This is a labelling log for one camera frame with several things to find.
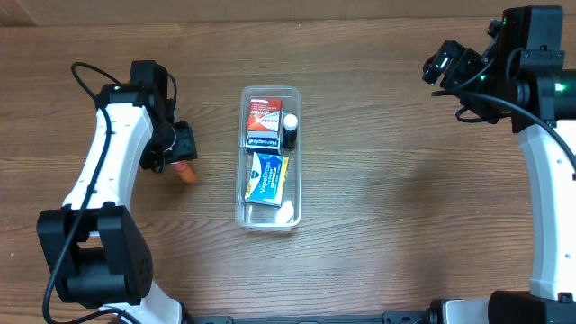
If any orange effervescent tablet tube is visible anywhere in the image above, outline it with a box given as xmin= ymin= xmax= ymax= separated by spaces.
xmin=172 ymin=161 xmax=196 ymax=184

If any white blue Hansaplast box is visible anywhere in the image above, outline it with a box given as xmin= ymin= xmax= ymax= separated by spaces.
xmin=246 ymin=136 xmax=281 ymax=155

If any clear plastic container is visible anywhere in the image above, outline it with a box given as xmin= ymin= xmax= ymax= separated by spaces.
xmin=235 ymin=85 xmax=302 ymax=231

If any red Panadol box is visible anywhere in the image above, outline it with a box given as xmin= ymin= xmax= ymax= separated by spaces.
xmin=246 ymin=97 xmax=283 ymax=140

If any blue yellow VapoDrops box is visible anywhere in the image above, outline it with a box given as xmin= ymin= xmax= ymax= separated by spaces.
xmin=244 ymin=153 xmax=289 ymax=207

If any dark Woods syrup bottle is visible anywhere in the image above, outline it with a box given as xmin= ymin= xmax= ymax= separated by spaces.
xmin=283 ymin=113 xmax=299 ymax=151

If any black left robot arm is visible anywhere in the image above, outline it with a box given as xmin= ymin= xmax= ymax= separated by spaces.
xmin=36 ymin=60 xmax=198 ymax=323

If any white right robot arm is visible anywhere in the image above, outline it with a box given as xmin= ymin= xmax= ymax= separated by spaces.
xmin=412 ymin=5 xmax=575 ymax=323

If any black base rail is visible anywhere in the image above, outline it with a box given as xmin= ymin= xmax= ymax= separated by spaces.
xmin=183 ymin=310 xmax=443 ymax=324

